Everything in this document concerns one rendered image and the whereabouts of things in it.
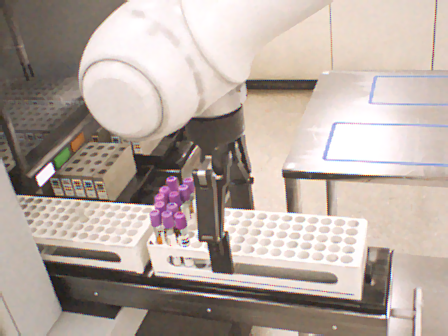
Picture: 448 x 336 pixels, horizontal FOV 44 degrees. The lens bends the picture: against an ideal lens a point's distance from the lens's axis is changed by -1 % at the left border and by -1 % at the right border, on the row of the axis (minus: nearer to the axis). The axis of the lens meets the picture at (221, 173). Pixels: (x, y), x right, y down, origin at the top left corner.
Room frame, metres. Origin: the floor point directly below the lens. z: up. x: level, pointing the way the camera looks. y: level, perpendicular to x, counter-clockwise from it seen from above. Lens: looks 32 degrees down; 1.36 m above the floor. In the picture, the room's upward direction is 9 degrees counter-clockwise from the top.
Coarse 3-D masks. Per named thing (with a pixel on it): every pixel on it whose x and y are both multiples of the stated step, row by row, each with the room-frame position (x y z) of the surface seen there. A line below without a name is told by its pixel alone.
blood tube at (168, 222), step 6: (162, 216) 0.62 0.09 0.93; (168, 216) 0.61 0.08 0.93; (168, 222) 0.61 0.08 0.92; (174, 222) 0.62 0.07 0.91; (168, 228) 0.61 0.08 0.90; (174, 228) 0.62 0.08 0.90; (168, 234) 0.62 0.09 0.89; (174, 234) 0.62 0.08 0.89; (168, 240) 0.62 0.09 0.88; (174, 240) 0.62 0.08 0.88; (174, 258) 0.62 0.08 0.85; (180, 258) 0.62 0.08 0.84; (174, 264) 0.62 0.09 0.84; (180, 264) 0.62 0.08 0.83
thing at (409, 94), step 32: (320, 96) 1.12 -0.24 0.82; (352, 96) 1.09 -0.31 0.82; (384, 96) 1.07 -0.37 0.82; (416, 96) 1.05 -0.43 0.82; (320, 128) 0.98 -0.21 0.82; (352, 128) 0.96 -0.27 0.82; (384, 128) 0.94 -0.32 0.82; (416, 128) 0.92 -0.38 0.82; (288, 160) 0.88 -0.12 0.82; (320, 160) 0.86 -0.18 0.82; (352, 160) 0.84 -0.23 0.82; (384, 160) 0.82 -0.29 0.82; (416, 160) 0.81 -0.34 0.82; (288, 192) 0.85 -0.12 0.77; (416, 256) 1.14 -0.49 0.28
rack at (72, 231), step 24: (48, 216) 0.76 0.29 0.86; (72, 216) 0.74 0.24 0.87; (96, 216) 0.74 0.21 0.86; (120, 216) 0.73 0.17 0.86; (144, 216) 0.71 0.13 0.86; (48, 240) 0.69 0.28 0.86; (72, 240) 0.68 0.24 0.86; (96, 240) 0.67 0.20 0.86; (120, 240) 0.66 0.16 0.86; (144, 240) 0.66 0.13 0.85; (96, 264) 0.66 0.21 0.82; (120, 264) 0.65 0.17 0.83; (144, 264) 0.65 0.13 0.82
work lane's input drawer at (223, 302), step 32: (384, 256) 0.59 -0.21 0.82; (64, 288) 0.67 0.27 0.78; (96, 288) 0.65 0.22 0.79; (128, 288) 0.63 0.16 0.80; (160, 288) 0.61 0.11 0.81; (192, 288) 0.60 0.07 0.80; (224, 288) 0.58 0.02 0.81; (256, 288) 0.56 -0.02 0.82; (384, 288) 0.53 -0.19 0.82; (416, 288) 0.58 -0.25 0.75; (224, 320) 0.57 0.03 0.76; (256, 320) 0.55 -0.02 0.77; (288, 320) 0.53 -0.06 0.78; (320, 320) 0.52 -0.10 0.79; (352, 320) 0.50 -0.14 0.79; (384, 320) 0.49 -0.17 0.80; (416, 320) 0.52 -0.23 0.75
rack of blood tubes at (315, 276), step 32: (192, 224) 0.66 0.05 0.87; (256, 224) 0.64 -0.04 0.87; (288, 224) 0.62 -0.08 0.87; (320, 224) 0.61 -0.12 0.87; (352, 224) 0.61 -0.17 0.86; (160, 256) 0.62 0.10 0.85; (192, 256) 0.60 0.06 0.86; (256, 256) 0.57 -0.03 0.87; (288, 256) 0.57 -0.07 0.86; (320, 256) 0.55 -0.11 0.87; (352, 256) 0.54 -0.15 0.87; (288, 288) 0.55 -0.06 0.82; (320, 288) 0.53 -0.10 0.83; (352, 288) 0.52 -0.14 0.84
